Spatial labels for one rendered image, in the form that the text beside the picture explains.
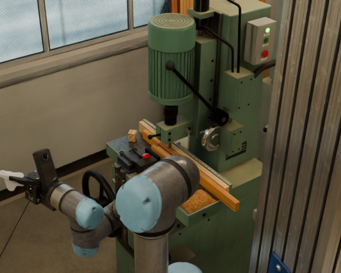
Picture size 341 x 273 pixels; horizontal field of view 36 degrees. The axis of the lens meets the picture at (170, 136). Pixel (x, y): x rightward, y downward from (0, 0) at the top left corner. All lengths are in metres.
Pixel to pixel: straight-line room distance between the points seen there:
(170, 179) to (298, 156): 0.29
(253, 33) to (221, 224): 0.84
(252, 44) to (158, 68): 0.38
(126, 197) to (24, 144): 2.27
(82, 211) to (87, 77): 2.06
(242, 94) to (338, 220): 1.08
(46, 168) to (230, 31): 0.88
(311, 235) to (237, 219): 1.29
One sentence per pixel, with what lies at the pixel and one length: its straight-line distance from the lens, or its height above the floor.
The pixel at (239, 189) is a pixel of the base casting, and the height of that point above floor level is 0.78.
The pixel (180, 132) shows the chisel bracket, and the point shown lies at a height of 1.03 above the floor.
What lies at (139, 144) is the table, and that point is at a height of 0.90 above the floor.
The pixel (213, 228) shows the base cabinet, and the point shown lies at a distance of 2.33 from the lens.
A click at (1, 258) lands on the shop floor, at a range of 3.20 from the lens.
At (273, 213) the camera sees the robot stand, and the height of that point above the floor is 1.38.
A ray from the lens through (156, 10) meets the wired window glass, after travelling 3.70.
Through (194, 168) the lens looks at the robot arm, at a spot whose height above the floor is 1.44.
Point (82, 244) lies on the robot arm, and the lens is 1.54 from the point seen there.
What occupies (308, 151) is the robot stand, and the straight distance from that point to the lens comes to 1.08.
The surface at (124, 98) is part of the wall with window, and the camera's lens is 3.68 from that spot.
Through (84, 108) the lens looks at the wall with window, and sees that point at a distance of 3.52.
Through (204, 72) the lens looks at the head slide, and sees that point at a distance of 2.06.
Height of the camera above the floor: 2.17
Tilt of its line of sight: 32 degrees down
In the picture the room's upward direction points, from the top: 1 degrees clockwise
